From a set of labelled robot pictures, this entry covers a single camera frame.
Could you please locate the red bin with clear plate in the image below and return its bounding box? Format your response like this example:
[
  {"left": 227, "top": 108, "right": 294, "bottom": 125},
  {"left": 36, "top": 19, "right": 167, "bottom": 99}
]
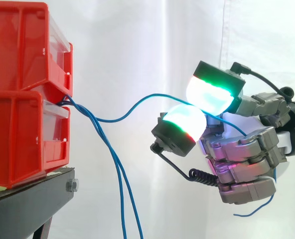
[
  {"left": 0, "top": 90, "right": 71, "bottom": 189},
  {"left": 0, "top": 1, "right": 74, "bottom": 98}
]

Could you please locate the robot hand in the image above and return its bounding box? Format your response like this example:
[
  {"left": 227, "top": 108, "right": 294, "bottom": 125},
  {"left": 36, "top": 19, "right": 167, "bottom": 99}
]
[{"left": 150, "top": 60, "right": 294, "bottom": 206}]

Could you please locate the blue cable bundle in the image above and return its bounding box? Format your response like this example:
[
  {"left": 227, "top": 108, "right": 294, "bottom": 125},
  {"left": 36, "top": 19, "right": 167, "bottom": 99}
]
[{"left": 59, "top": 95, "right": 145, "bottom": 239}]

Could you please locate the black stand with green tape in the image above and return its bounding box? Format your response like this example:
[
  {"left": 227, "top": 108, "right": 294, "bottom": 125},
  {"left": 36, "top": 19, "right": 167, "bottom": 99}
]
[{"left": 0, "top": 166, "right": 80, "bottom": 239}]

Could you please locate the black coiled cable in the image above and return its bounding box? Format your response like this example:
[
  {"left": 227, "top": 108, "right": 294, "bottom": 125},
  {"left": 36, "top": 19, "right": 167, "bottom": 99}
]
[{"left": 188, "top": 168, "right": 219, "bottom": 186}]

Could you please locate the thin black cable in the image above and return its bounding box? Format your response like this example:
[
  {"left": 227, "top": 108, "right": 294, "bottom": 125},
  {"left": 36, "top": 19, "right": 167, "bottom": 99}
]
[
  {"left": 159, "top": 151, "right": 192, "bottom": 181},
  {"left": 230, "top": 62, "right": 286, "bottom": 96}
]

